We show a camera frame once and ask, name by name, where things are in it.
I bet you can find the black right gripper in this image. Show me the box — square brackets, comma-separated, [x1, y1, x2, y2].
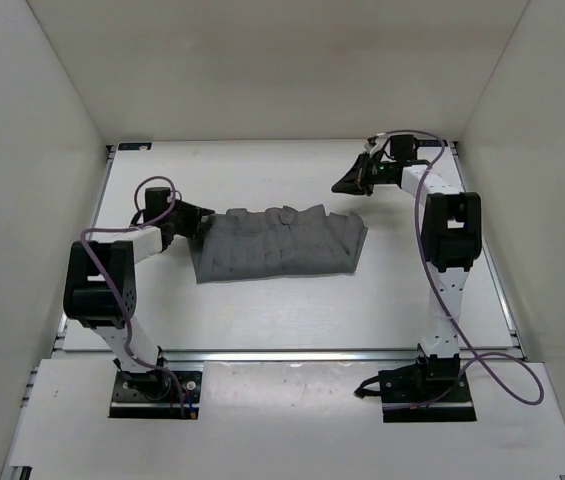
[333, 153, 392, 198]

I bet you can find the grey pleated skirt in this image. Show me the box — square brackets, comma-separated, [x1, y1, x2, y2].
[189, 204, 368, 284]

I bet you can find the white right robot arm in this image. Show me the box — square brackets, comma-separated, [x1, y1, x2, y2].
[331, 130, 482, 401]

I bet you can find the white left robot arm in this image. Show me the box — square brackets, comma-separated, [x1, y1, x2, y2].
[63, 187, 214, 398]

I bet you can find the dark label sticker right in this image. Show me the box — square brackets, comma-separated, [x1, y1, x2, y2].
[418, 139, 448, 148]

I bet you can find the dark label sticker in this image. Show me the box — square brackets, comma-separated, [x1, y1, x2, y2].
[418, 139, 448, 148]
[117, 142, 152, 151]

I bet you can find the dark label sticker left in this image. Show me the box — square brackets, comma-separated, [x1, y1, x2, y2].
[117, 142, 152, 151]

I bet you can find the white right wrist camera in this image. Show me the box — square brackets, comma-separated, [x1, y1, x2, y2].
[363, 132, 391, 161]

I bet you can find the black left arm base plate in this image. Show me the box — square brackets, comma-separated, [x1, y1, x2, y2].
[109, 360, 203, 420]

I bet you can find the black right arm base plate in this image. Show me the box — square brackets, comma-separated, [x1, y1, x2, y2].
[354, 353, 477, 423]

